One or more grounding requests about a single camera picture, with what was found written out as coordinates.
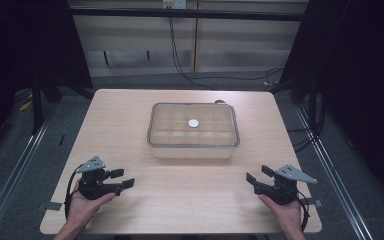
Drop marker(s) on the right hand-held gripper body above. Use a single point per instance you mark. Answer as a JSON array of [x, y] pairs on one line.
[[281, 191]]

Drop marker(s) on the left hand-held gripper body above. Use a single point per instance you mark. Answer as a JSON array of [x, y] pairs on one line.
[[93, 186]]

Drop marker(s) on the person's right hand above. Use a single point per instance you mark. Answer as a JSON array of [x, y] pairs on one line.
[[288, 216]]

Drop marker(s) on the person's left hand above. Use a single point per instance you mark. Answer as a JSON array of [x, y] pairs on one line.
[[80, 211]]

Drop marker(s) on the grey tape strip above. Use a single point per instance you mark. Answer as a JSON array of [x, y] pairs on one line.
[[53, 206], [315, 202]]

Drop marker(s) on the small black floor strip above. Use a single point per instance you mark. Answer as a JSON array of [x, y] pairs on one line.
[[62, 140]]

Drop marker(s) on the clear plastic box with lid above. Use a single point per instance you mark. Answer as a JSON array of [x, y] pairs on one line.
[[180, 133]]

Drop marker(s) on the white round lid knob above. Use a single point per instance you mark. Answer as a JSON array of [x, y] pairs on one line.
[[193, 123]]

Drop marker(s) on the black stand leg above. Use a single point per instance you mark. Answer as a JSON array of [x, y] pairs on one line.
[[37, 106]]

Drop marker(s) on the yellow floor tape piece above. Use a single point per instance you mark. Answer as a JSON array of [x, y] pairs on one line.
[[25, 106]]

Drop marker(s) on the black curtain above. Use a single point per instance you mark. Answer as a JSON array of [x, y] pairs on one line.
[[360, 66], [23, 43]]

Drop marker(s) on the aluminium floor rail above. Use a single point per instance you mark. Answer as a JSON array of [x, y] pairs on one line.
[[333, 173], [16, 173]]

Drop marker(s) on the black horizontal frame bar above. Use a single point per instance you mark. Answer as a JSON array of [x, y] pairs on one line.
[[186, 14]]

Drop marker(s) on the white wall socket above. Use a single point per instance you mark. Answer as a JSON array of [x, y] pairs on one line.
[[174, 3]]

